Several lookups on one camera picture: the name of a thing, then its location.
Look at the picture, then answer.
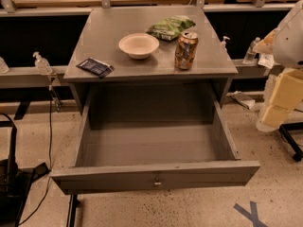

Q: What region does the small white pump bottle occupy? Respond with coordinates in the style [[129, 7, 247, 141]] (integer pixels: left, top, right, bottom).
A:
[[221, 36, 230, 52]]

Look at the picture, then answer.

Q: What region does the black rod right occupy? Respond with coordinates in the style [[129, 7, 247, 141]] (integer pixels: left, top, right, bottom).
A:
[[278, 122, 303, 162]]

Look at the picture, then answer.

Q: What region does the black cable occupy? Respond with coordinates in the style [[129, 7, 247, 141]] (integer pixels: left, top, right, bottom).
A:
[[18, 84, 55, 227]]

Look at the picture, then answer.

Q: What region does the grey top drawer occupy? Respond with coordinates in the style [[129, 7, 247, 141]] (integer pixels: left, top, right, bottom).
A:
[[51, 83, 259, 195]]

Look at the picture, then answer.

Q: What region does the grey drawer cabinet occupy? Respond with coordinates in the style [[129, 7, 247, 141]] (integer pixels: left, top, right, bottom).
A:
[[64, 6, 237, 110]]

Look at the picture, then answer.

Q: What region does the orange soda can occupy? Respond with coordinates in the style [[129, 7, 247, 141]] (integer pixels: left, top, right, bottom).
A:
[[175, 31, 199, 70]]

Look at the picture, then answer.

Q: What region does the black bar on floor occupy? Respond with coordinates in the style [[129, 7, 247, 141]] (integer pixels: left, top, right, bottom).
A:
[[66, 195, 80, 227]]

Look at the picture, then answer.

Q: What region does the green chip bag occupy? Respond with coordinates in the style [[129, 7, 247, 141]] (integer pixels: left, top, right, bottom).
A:
[[147, 15, 195, 41]]

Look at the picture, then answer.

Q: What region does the white wipe packet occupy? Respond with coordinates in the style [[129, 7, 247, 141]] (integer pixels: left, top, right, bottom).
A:
[[258, 54, 275, 69]]

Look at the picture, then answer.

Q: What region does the clear pump bottle left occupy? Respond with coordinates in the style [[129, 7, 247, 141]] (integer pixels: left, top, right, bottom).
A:
[[33, 52, 52, 76]]

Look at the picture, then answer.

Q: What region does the crumpled white packet floor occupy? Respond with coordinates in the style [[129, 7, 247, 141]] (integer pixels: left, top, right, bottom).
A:
[[230, 91, 255, 110]]

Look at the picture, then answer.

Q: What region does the dark blue snack packet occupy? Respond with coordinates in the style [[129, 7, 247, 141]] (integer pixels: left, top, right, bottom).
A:
[[77, 58, 115, 79]]

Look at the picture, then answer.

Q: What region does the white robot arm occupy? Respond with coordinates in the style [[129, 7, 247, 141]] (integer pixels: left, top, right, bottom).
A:
[[254, 0, 303, 132]]

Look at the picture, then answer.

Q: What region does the black stand base left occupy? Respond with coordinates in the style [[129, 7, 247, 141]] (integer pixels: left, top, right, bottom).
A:
[[0, 113, 50, 227]]

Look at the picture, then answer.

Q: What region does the white bowl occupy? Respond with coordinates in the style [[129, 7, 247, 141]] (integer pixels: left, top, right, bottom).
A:
[[118, 33, 159, 60]]

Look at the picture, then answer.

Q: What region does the clear bottle far left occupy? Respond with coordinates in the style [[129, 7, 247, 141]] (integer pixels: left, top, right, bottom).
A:
[[0, 57, 9, 74]]

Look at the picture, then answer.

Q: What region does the clear water bottle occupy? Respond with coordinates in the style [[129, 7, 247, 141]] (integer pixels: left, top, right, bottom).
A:
[[242, 37, 260, 64]]

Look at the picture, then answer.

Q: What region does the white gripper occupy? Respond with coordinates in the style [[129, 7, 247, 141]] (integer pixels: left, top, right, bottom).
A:
[[256, 69, 303, 132]]

